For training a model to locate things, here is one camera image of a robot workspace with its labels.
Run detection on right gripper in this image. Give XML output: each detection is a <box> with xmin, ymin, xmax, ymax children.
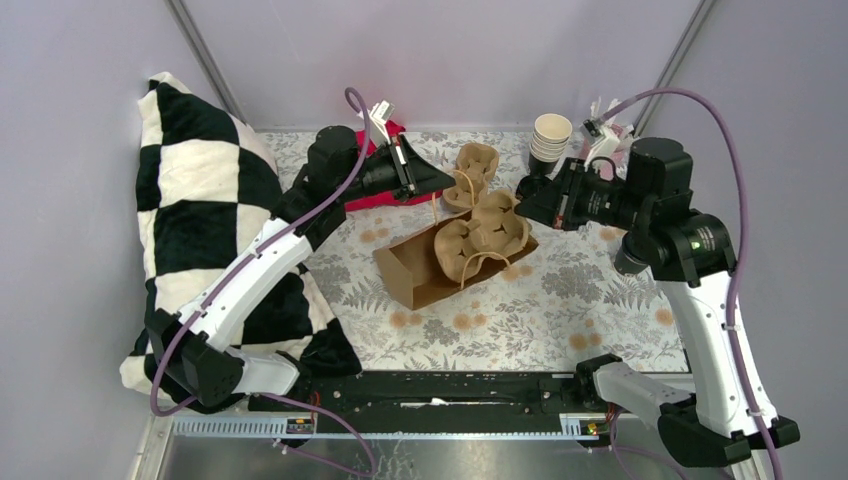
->
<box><xmin>513</xmin><ymin>157</ymin><xmax>651</xmax><ymax>233</ymax></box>

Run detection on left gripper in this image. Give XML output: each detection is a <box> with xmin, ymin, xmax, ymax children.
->
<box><xmin>337</xmin><ymin>133</ymin><xmax>457</xmax><ymax>204</ymax></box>

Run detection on single cardboard cup carrier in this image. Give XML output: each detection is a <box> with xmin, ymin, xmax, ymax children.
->
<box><xmin>434</xmin><ymin>189</ymin><xmax>531</xmax><ymax>286</ymax></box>

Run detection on brown paper bag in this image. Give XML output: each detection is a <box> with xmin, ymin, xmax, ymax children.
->
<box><xmin>374</xmin><ymin>189</ymin><xmax>538</xmax><ymax>311</ymax></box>

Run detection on black paper coffee cup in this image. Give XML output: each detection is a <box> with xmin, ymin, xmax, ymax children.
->
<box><xmin>613</xmin><ymin>235</ymin><xmax>648</xmax><ymax>276</ymax></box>

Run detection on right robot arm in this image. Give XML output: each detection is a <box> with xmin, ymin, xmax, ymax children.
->
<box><xmin>516</xmin><ymin>137</ymin><xmax>800</xmax><ymax>468</ymax></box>

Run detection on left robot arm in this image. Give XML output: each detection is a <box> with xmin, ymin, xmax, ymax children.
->
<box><xmin>146</xmin><ymin>126</ymin><xmax>455</xmax><ymax>416</ymax></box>

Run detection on stack of black lids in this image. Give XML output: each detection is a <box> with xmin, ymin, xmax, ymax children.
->
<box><xmin>515</xmin><ymin>175</ymin><xmax>551</xmax><ymax>201</ymax></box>

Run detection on red cloth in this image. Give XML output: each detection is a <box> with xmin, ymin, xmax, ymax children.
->
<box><xmin>344</xmin><ymin>119</ymin><xmax>432</xmax><ymax>213</ymax></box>

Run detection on stack of paper cups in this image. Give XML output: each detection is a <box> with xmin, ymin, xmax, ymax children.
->
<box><xmin>528</xmin><ymin>113</ymin><xmax>573</xmax><ymax>175</ymax></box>

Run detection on pink straw holder cup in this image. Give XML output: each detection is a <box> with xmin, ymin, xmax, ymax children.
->
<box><xmin>584</xmin><ymin>122</ymin><xmax>633</xmax><ymax>180</ymax></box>

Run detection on black white checkered pillow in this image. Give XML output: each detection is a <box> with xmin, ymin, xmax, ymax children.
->
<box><xmin>135</xmin><ymin>72</ymin><xmax>362</xmax><ymax>378</ymax></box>

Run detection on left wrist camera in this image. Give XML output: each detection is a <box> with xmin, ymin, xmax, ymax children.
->
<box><xmin>366</xmin><ymin>99</ymin><xmax>395</xmax><ymax>148</ymax></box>

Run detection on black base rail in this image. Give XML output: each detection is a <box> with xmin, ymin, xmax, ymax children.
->
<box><xmin>247</xmin><ymin>371</ymin><xmax>611</xmax><ymax>442</ymax></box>

